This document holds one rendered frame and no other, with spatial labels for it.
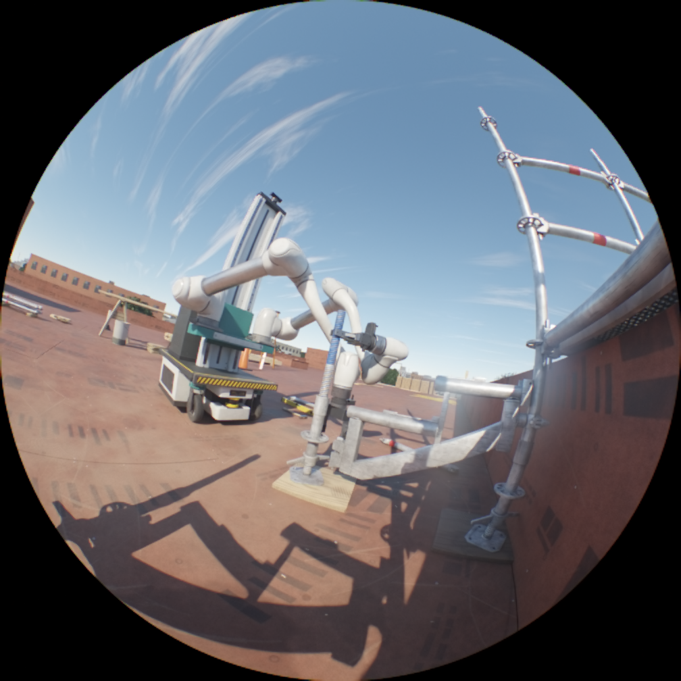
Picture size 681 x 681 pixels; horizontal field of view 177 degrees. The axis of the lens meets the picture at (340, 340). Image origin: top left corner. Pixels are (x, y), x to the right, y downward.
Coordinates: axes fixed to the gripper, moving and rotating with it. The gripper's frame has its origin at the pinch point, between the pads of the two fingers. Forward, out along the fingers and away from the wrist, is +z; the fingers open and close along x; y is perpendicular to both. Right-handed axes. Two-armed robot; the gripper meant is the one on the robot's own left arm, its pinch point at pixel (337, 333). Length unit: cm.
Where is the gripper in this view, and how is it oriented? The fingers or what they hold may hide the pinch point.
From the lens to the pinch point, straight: 93.4
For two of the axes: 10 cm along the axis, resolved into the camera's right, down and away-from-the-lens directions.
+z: -8.9, -2.4, -3.8
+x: -4.0, 0.3, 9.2
